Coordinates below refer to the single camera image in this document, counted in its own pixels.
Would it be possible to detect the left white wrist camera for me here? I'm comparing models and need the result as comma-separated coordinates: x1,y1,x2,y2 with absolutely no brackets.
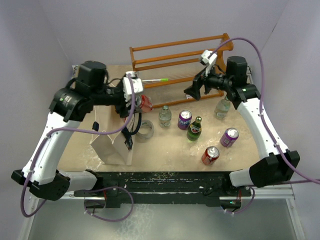
122,71,144,102

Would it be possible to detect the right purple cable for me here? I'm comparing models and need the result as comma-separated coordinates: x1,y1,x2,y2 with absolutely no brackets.
211,37,320,186

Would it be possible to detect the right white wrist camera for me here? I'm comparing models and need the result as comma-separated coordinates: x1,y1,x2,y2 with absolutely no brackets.
199,50,218,76

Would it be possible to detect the green and white pen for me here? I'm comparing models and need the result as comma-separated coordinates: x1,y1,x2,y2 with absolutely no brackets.
142,78,169,83

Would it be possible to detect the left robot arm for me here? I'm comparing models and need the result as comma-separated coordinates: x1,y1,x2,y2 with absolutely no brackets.
11,61,144,201

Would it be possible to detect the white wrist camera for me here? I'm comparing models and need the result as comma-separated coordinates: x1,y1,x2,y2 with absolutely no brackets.
199,50,218,76
122,71,144,102

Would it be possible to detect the clear glass bottle green cap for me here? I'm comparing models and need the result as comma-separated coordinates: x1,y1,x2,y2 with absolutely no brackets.
158,105,172,128

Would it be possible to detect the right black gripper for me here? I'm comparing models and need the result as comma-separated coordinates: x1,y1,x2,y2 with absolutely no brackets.
184,62,232,101

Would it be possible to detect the clear tape roll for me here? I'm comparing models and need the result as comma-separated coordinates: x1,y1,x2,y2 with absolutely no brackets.
136,120,154,140

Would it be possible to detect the purple Fanta can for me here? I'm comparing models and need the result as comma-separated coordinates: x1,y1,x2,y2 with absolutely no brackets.
177,110,192,130

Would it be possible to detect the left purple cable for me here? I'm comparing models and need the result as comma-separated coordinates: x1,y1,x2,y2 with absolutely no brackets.
20,74,137,218

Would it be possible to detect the orange wooden shelf rack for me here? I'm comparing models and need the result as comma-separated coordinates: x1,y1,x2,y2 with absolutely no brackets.
129,33,230,109

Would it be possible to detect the purple soda can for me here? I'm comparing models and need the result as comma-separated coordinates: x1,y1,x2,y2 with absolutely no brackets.
220,127,239,148

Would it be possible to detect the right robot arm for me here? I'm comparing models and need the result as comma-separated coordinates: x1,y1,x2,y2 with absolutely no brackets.
184,51,300,196

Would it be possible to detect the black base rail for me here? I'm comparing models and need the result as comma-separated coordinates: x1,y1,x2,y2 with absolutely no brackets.
74,171,251,208

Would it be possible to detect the red cola can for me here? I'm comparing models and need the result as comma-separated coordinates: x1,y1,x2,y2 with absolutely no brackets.
201,146,220,166
138,94,153,113

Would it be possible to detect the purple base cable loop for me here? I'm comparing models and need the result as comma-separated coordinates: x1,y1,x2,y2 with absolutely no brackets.
83,184,136,222

